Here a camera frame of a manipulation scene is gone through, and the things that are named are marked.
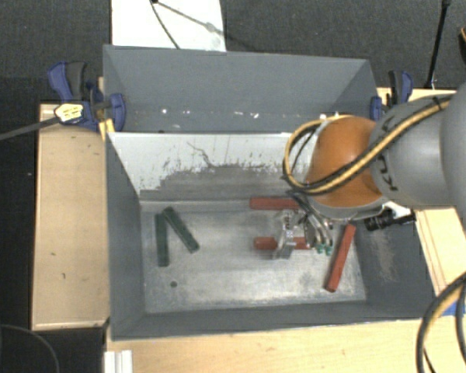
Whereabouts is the red-brown flat block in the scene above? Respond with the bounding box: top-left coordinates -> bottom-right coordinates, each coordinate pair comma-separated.
254,235 -> 308,251
249,197 -> 301,211
325,223 -> 357,293

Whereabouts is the grey metal bin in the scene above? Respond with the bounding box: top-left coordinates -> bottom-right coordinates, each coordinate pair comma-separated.
102,44 -> 438,340

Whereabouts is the dark green flat block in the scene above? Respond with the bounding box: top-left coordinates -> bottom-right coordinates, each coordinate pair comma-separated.
154,213 -> 171,267
162,206 -> 200,254

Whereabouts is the pale wood flat board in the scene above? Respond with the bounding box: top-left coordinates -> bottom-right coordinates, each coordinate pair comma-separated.
31,102 -> 112,332

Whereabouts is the black cylinder on white bracket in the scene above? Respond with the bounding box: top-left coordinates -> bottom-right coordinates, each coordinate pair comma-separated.
364,207 -> 417,232

